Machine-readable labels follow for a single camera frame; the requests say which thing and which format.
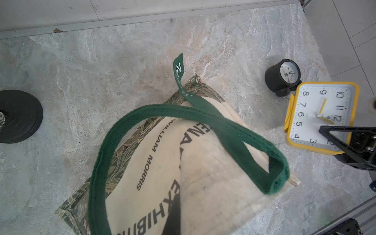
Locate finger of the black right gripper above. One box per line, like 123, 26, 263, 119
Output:
319, 125, 376, 171

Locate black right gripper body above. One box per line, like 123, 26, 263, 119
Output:
324, 218, 363, 235

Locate yellow square alarm clock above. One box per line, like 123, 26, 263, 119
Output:
284, 82, 360, 156

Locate small black alarm clock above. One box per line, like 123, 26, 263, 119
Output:
264, 59, 302, 97

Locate canvas tote bag green handles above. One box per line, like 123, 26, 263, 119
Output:
56, 55, 300, 235

